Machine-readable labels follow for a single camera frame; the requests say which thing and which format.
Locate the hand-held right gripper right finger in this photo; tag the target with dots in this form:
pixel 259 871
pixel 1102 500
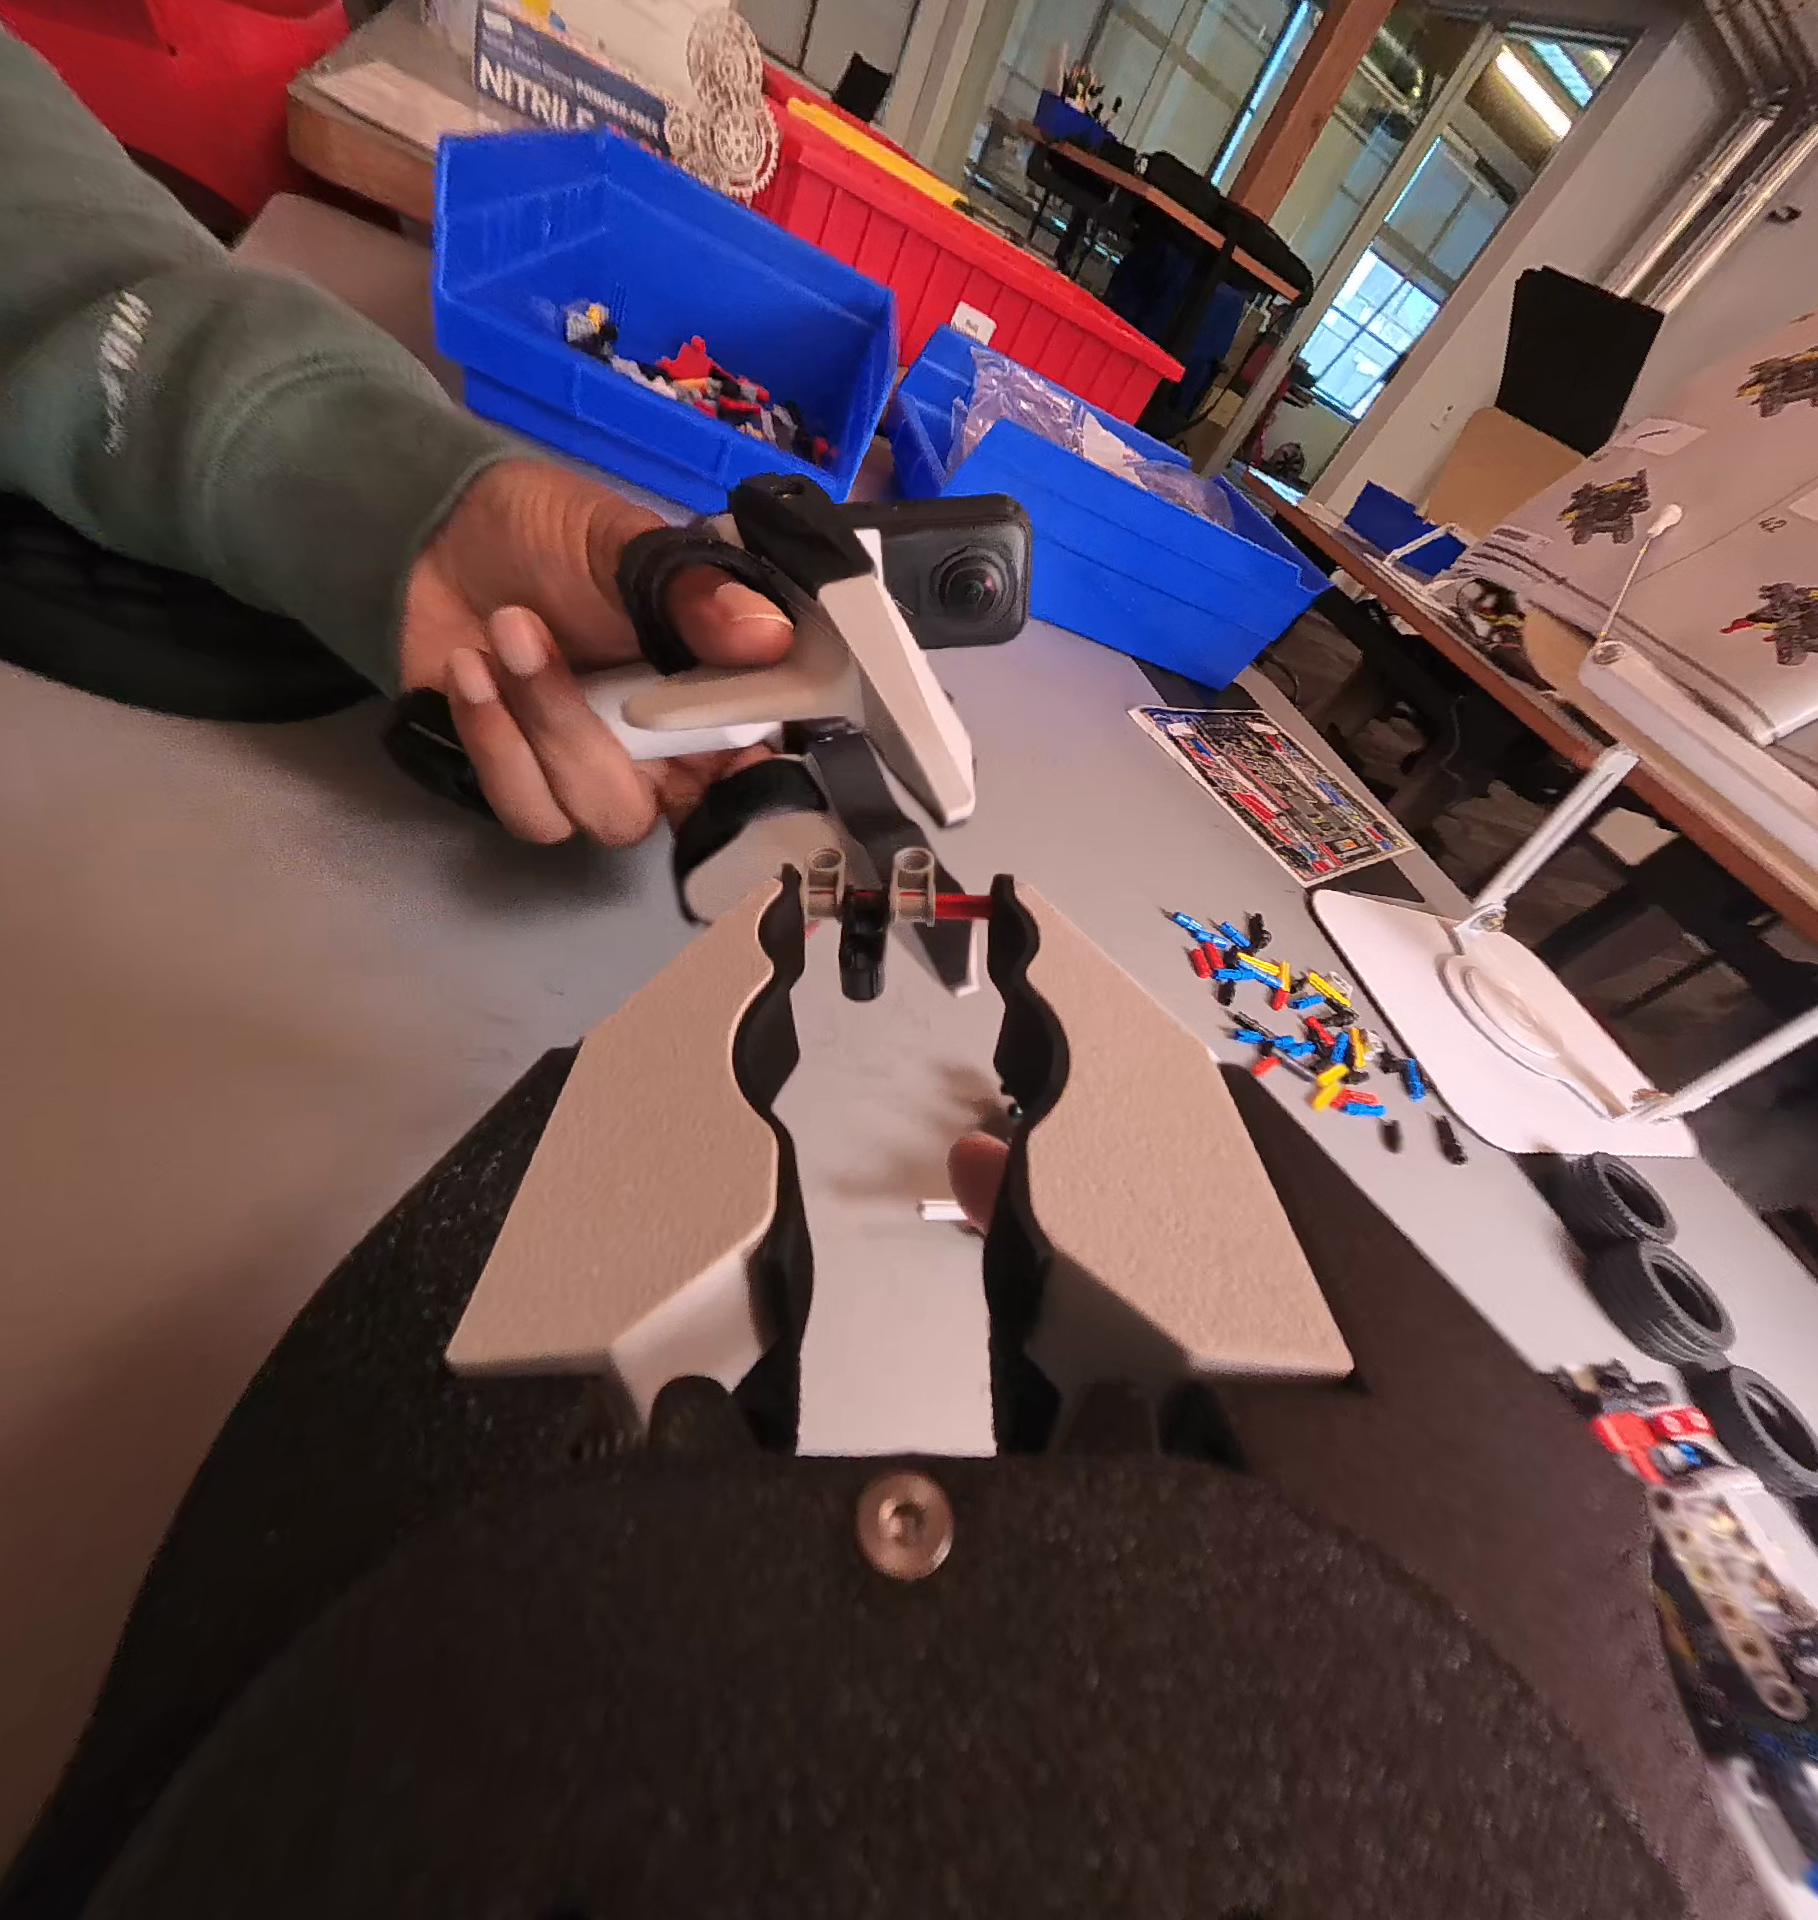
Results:
pixel 1165 1214

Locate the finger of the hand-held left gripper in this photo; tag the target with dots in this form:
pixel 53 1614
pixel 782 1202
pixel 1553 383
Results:
pixel 868 797
pixel 910 707

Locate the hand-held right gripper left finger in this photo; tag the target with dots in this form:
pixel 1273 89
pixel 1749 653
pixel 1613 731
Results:
pixel 640 1200

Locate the grey lego connector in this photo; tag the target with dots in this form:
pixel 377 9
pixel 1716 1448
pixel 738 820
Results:
pixel 915 877
pixel 824 877

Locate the black lego connector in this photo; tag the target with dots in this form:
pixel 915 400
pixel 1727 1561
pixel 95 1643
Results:
pixel 861 954

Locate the person's left forearm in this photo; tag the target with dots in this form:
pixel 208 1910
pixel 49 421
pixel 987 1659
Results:
pixel 174 376

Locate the pile of coloured lego pins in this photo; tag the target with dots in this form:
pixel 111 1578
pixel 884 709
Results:
pixel 1300 1021

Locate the blue bin with lego pieces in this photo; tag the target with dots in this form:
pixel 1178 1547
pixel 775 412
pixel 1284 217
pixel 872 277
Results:
pixel 626 239

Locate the lego sticker sheet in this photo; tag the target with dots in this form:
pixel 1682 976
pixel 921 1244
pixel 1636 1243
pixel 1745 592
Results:
pixel 1271 797

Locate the lego car chassis assembly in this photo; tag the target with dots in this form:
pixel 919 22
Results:
pixel 1749 1622

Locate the lego instruction booklet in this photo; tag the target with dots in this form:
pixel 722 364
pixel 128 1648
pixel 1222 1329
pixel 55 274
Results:
pixel 1749 494

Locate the person's left hand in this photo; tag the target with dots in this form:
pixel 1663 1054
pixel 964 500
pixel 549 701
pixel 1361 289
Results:
pixel 535 570

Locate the clear plastic bag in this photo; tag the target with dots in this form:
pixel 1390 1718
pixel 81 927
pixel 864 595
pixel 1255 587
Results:
pixel 1058 420

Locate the red plastic bin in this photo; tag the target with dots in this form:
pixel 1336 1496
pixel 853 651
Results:
pixel 969 286

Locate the white book stand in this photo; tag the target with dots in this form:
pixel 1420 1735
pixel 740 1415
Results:
pixel 1451 1021

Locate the yellow plastic strip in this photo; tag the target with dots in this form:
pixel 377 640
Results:
pixel 880 150

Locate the white laser-cut gears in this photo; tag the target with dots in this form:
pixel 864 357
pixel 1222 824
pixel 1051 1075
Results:
pixel 722 105

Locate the background wooden desk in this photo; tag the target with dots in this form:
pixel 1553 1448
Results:
pixel 1181 210

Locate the disposable glove box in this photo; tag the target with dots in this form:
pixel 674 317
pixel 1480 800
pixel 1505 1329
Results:
pixel 565 76

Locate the small blue bin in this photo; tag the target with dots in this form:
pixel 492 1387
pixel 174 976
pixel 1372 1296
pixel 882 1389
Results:
pixel 1398 532

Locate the wooden edged side table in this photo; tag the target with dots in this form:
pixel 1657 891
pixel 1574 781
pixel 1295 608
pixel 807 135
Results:
pixel 1674 779

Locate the open cardboard box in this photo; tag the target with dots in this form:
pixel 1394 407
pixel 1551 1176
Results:
pixel 1569 376

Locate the red plastic container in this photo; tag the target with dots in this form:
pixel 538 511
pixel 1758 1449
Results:
pixel 174 90

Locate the wooden post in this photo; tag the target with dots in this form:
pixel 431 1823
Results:
pixel 1307 105

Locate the silver ventilation duct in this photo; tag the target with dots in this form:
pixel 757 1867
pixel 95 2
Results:
pixel 1749 119

